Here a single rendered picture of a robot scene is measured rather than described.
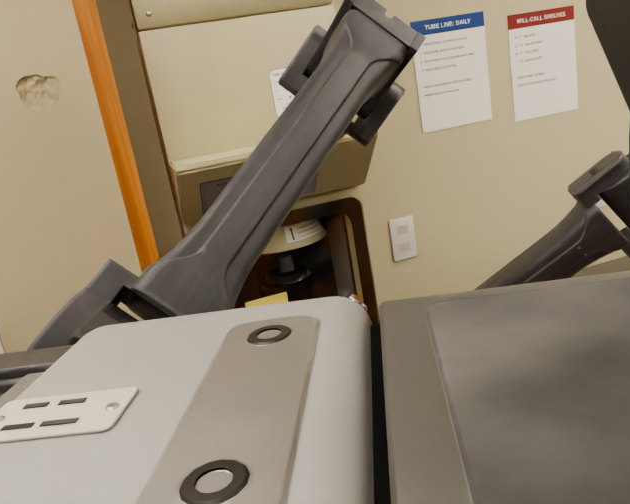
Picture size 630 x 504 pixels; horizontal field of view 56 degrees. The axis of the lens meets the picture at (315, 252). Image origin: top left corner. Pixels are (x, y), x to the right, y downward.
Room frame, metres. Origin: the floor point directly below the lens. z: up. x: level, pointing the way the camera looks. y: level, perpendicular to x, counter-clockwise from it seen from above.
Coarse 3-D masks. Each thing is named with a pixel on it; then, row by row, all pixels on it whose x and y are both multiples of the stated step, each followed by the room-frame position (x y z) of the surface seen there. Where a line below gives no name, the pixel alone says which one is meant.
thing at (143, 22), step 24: (144, 0) 0.98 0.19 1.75; (168, 0) 0.98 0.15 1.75; (192, 0) 0.99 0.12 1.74; (216, 0) 1.00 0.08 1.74; (240, 0) 1.01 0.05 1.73; (264, 0) 1.02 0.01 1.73; (288, 0) 1.03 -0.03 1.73; (312, 0) 1.05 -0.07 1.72; (144, 24) 0.97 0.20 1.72; (168, 24) 0.98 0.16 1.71
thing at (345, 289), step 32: (288, 224) 1.00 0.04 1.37; (320, 224) 1.02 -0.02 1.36; (352, 224) 1.03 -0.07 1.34; (288, 256) 1.00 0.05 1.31; (320, 256) 1.02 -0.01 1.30; (352, 256) 1.03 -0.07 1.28; (256, 288) 0.98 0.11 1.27; (288, 288) 1.00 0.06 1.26; (320, 288) 1.01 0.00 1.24; (352, 288) 1.03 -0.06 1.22
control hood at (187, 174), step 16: (336, 144) 0.93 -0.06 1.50; (352, 144) 0.94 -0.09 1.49; (368, 144) 0.95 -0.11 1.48; (192, 160) 0.92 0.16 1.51; (208, 160) 0.88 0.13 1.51; (224, 160) 0.88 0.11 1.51; (240, 160) 0.89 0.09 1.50; (336, 160) 0.96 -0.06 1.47; (352, 160) 0.97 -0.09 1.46; (368, 160) 0.98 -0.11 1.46; (176, 176) 0.87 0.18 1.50; (192, 176) 0.87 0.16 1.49; (208, 176) 0.88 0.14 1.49; (224, 176) 0.90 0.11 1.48; (320, 176) 0.97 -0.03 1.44; (336, 176) 0.99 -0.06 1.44; (352, 176) 1.00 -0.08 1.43; (176, 192) 0.94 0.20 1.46; (192, 192) 0.90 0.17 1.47; (320, 192) 1.00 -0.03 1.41; (192, 208) 0.92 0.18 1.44
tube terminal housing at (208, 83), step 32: (160, 32) 0.98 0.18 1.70; (192, 32) 0.99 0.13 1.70; (224, 32) 1.00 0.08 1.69; (256, 32) 1.02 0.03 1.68; (288, 32) 1.03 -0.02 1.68; (160, 64) 0.98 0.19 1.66; (192, 64) 0.99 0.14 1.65; (224, 64) 1.00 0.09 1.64; (256, 64) 1.02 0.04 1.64; (288, 64) 1.03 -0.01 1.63; (160, 96) 0.97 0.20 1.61; (192, 96) 0.99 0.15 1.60; (224, 96) 1.00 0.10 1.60; (256, 96) 1.01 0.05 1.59; (160, 128) 0.97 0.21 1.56; (192, 128) 0.98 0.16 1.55; (224, 128) 1.00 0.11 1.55; (256, 128) 1.01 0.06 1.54; (352, 192) 1.05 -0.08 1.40; (192, 224) 0.97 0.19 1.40
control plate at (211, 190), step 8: (200, 184) 0.89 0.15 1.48; (208, 184) 0.90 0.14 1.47; (216, 184) 0.90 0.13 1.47; (224, 184) 0.91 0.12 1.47; (312, 184) 0.98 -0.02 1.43; (208, 192) 0.91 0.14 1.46; (216, 192) 0.91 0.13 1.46; (304, 192) 0.99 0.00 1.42; (312, 192) 1.00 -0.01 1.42; (208, 200) 0.92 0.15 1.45; (208, 208) 0.94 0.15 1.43
